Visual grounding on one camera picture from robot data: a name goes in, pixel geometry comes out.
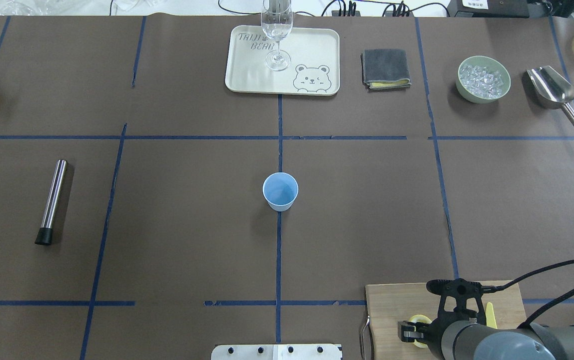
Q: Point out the yellow plastic knife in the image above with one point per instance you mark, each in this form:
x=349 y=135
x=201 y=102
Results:
x=490 y=316

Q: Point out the yellow lemon half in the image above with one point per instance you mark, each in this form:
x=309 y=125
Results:
x=421 y=319

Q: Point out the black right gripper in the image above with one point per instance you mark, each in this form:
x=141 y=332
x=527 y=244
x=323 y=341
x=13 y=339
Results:
x=432 y=334

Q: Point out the clear wine glass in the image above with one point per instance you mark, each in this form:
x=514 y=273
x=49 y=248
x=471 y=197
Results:
x=277 y=23

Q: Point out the steel muddler black tip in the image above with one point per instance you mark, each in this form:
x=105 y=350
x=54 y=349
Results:
x=46 y=231

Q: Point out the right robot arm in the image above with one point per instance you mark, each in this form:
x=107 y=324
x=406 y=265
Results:
x=460 y=330

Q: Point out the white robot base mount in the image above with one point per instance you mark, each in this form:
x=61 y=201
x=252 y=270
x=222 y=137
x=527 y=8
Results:
x=305 y=351

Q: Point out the cream bear serving tray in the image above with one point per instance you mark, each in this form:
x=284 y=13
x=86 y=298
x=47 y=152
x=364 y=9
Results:
x=314 y=69

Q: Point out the grey folded cloth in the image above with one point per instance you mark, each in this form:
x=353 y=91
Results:
x=385 y=68

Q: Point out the steel ice scoop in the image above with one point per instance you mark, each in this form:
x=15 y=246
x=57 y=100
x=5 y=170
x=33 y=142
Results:
x=553 y=91

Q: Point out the wooden cutting board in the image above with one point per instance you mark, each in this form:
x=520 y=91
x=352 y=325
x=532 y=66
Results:
x=388 y=304

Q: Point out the black power strip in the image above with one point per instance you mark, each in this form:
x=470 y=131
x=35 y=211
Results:
x=346 y=9

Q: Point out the green bowl of ice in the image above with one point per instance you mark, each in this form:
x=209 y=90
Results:
x=482 y=80

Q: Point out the light blue paper cup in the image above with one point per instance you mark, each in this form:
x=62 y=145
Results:
x=280 y=191

